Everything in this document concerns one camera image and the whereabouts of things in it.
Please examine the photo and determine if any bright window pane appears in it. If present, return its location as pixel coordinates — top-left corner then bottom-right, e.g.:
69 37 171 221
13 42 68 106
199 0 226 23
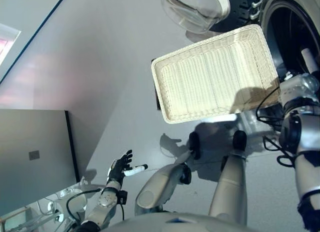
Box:
0 23 22 65

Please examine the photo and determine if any silver robot torso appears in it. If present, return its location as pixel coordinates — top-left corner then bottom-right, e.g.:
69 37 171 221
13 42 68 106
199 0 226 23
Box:
104 211 253 232

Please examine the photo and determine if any grey washing machine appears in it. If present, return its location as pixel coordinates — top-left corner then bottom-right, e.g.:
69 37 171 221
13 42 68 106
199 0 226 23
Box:
236 0 320 140

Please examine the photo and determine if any left robot leg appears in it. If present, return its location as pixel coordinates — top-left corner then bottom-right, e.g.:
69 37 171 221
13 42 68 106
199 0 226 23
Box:
134 131 202 217

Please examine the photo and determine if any white round device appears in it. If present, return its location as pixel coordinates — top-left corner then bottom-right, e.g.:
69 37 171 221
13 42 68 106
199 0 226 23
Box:
53 191 88 214

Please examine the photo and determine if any right robot leg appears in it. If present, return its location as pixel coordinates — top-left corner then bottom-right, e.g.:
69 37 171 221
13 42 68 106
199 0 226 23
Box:
208 130 248 225

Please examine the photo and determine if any grey panel with black edge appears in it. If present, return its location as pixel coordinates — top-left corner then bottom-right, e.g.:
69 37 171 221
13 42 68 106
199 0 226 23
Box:
0 108 81 215

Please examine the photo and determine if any round glass washing machine door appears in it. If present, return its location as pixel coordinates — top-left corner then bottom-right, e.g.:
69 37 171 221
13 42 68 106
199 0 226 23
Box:
156 0 263 35

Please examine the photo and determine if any dark brown wooden stool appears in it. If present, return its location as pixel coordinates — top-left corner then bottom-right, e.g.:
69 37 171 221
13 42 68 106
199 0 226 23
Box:
154 85 163 111

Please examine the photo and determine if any blue wall trim strip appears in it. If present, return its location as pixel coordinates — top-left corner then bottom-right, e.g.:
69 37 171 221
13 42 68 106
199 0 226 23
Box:
0 0 70 83

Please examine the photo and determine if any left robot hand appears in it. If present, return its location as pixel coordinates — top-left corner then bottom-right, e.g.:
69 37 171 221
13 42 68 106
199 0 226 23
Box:
106 149 149 185

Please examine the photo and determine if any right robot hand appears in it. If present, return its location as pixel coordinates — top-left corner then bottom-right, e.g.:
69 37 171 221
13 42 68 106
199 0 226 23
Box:
279 48 320 103

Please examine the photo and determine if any cream wicker basket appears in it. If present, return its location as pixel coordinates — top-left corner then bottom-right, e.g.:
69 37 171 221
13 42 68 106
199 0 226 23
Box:
151 23 281 124

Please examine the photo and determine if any robot leg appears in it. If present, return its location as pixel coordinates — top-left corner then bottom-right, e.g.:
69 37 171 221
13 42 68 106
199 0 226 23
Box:
134 131 202 217
208 130 248 225

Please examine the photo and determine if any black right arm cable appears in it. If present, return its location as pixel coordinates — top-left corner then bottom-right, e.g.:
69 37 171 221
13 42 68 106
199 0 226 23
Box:
256 86 301 169

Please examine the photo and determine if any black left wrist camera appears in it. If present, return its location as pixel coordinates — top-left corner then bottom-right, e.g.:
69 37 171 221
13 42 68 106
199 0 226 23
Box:
117 190 128 205

